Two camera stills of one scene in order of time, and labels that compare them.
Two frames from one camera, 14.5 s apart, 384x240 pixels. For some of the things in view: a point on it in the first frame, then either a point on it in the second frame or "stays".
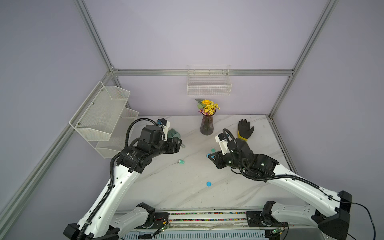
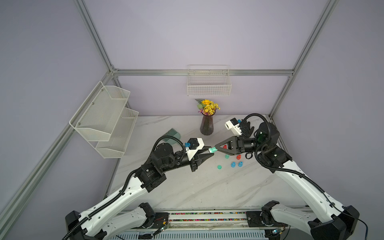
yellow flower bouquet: x=207 y=107 stays
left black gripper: x=172 y=144 to x=197 y=161
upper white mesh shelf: x=97 y=117 stays
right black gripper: x=219 y=163 to x=234 y=143
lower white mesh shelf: x=118 y=138 stays
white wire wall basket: x=209 y=80 stays
